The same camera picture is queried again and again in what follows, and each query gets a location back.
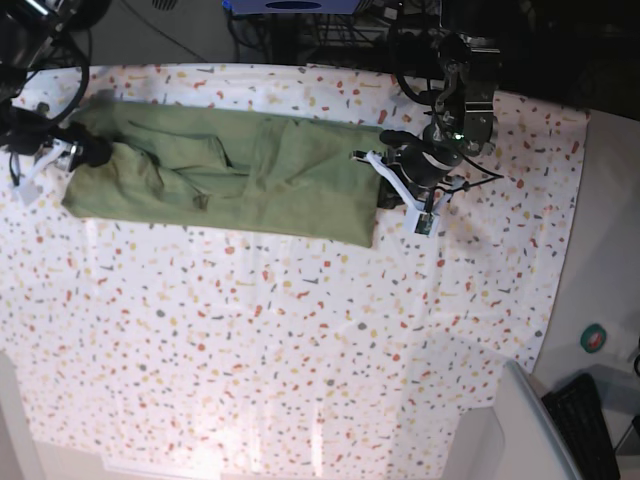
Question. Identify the green t-shirt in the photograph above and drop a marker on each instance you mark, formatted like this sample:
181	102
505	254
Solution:
229	169

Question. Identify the black keyboard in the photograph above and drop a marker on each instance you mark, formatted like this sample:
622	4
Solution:
576	411

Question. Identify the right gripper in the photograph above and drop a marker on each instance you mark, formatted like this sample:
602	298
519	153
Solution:
24	132

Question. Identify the blue box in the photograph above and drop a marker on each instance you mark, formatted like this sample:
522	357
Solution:
246	7

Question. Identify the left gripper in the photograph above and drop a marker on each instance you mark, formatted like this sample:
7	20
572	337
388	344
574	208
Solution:
410	162

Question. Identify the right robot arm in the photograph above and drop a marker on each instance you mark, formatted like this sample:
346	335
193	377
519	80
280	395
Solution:
32	32

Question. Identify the green tape roll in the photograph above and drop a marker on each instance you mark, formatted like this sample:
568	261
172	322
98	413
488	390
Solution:
593	338

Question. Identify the terrazzo pattern tablecloth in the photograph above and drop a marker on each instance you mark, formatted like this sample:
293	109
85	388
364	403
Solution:
207	352

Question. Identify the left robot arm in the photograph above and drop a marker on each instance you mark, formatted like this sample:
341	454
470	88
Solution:
461	109

